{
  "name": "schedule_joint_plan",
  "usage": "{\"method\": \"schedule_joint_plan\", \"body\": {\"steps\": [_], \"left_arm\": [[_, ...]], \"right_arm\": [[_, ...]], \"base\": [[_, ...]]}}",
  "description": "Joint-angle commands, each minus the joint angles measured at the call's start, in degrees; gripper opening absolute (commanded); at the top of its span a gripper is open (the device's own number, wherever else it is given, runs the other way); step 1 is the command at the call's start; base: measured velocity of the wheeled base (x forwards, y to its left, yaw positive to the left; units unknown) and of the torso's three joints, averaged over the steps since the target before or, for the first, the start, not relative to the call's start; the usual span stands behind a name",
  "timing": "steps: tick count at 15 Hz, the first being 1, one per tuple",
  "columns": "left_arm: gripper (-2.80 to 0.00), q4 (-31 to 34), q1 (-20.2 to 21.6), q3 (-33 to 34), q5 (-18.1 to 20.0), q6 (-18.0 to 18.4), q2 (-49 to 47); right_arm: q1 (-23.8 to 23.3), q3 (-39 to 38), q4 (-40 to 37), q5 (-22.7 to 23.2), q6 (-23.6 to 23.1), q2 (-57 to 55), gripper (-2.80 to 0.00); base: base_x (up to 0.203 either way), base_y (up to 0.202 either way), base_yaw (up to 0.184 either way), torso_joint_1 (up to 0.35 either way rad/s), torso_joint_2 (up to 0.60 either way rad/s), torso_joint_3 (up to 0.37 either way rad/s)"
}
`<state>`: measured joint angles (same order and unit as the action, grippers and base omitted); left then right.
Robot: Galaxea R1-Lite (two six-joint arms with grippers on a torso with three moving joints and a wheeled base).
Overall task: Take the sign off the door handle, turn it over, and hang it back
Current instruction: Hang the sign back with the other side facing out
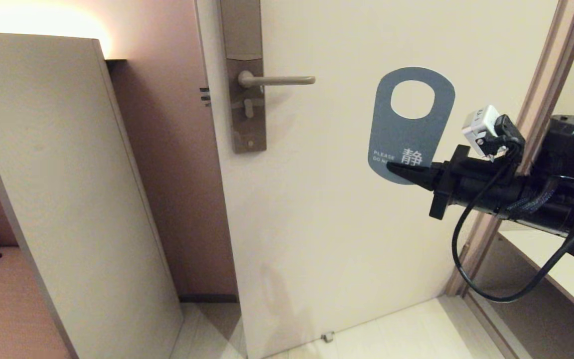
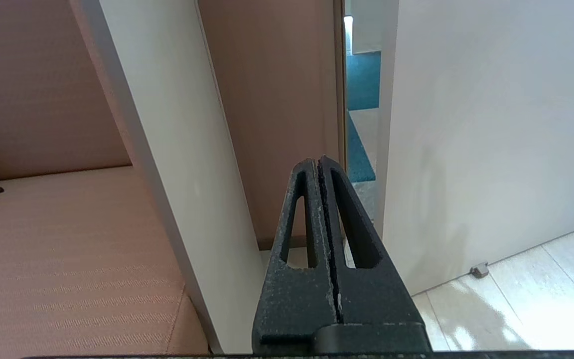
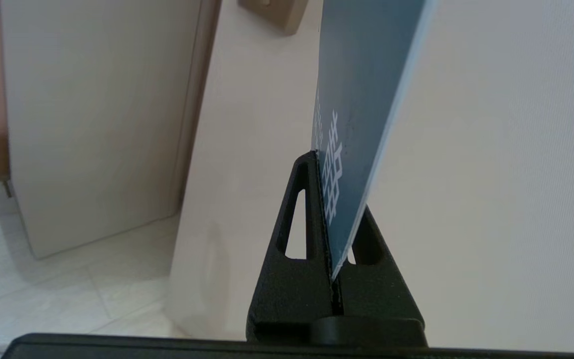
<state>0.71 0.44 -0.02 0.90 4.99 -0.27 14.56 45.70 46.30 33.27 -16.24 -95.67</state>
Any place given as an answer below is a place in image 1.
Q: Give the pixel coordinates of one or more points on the small grey floor doorstop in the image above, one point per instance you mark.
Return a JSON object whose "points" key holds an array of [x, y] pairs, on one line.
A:
{"points": [[327, 337]]}

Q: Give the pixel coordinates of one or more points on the beige door frame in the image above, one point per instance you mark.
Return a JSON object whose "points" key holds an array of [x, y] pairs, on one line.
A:
{"points": [[541, 89]]}

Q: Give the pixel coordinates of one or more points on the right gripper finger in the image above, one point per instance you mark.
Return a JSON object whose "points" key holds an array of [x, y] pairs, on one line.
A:
{"points": [[414, 175]]}

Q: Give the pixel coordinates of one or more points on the metal lock plate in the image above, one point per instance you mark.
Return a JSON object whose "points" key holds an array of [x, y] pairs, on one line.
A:
{"points": [[242, 40]]}

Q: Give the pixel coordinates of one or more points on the beige upright panel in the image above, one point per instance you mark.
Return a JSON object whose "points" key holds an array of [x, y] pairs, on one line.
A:
{"points": [[68, 174]]}

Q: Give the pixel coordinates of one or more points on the dark skirting board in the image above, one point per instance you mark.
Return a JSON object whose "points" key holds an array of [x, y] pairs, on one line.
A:
{"points": [[207, 298]]}

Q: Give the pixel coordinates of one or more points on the white door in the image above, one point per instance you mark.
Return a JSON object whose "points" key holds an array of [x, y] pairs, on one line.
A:
{"points": [[317, 224]]}

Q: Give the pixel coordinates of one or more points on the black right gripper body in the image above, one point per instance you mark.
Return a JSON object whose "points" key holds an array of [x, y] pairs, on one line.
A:
{"points": [[471, 187]]}

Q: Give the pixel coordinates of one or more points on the black camera bracket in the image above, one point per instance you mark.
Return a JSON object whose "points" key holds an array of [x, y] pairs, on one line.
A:
{"points": [[508, 134]]}

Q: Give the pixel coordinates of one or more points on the blue do-not-disturb door hanger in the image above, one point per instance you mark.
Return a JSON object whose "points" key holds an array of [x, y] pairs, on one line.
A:
{"points": [[406, 134]]}

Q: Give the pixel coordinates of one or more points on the white shelf board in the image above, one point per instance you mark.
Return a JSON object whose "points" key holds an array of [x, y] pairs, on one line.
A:
{"points": [[566, 274]]}

